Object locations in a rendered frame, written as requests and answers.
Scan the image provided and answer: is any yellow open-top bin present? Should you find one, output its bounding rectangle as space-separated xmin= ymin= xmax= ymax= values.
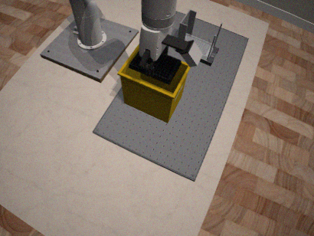
xmin=117 ymin=44 xmax=190 ymax=123

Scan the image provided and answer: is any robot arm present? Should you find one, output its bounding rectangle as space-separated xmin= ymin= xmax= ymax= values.
xmin=69 ymin=0 xmax=202 ymax=67

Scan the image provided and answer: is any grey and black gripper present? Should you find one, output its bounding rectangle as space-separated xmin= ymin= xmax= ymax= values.
xmin=139 ymin=22 xmax=174 ymax=77

